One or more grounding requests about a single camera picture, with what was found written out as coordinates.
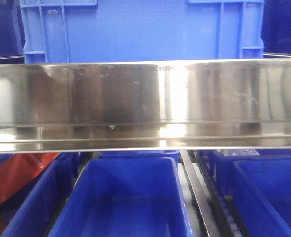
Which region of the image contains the blue bin centre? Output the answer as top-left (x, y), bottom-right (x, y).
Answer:
top-left (49, 158), bottom-right (193, 237)

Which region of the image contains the blue bin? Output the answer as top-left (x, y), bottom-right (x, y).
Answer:
top-left (49, 158), bottom-right (193, 237)
top-left (0, 152), bottom-right (83, 237)
top-left (233, 155), bottom-right (291, 237)

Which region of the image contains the large blue crate upper shelf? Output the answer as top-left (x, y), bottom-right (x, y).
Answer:
top-left (20, 0), bottom-right (264, 63)

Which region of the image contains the blue bin right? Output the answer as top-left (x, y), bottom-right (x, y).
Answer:
top-left (233, 155), bottom-right (291, 237)

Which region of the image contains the blue bin left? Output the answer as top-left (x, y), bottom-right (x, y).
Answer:
top-left (0, 152), bottom-right (83, 237)

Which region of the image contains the red bag in bin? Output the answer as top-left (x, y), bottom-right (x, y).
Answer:
top-left (0, 152), bottom-right (60, 205)

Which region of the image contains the roller track with white wheels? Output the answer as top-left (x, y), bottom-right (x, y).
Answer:
top-left (193, 151), bottom-right (249, 237)

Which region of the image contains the dark blue crate upper right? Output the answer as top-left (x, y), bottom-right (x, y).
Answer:
top-left (261, 0), bottom-right (291, 54)

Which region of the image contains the dark blue crate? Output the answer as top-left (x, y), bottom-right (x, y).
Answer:
top-left (261, 0), bottom-right (291, 54)
top-left (0, 0), bottom-right (25, 57)

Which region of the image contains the dark blue crate upper left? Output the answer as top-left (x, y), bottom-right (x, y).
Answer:
top-left (0, 0), bottom-right (25, 57)

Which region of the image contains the stainless steel shelf rail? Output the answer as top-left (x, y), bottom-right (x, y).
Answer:
top-left (0, 58), bottom-right (291, 153)

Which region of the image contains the steel divider rail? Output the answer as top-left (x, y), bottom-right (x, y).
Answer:
top-left (181, 150), bottom-right (220, 237)

